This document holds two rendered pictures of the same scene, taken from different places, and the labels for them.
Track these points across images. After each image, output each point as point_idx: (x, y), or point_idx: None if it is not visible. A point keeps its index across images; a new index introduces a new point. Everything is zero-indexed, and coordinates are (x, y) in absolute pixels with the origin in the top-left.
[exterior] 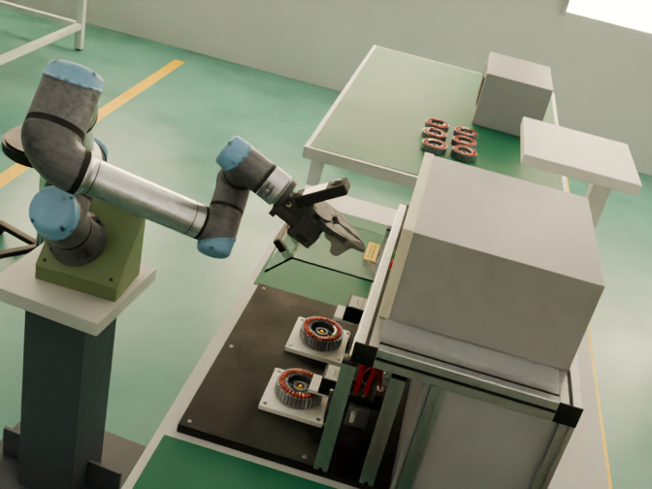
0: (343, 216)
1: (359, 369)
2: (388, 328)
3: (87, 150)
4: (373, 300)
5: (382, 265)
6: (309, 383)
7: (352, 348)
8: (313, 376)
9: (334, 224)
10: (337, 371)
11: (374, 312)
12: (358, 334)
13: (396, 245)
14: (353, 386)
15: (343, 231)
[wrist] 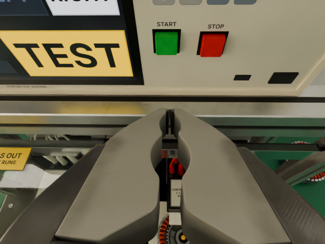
0: (46, 195)
1: (171, 169)
2: (316, 78)
3: None
4: (250, 109)
5: (102, 110)
6: (170, 228)
7: (296, 149)
8: (175, 223)
9: (242, 239)
10: (179, 194)
11: (292, 102)
12: None
13: (6, 98)
14: (182, 175)
15: (212, 167)
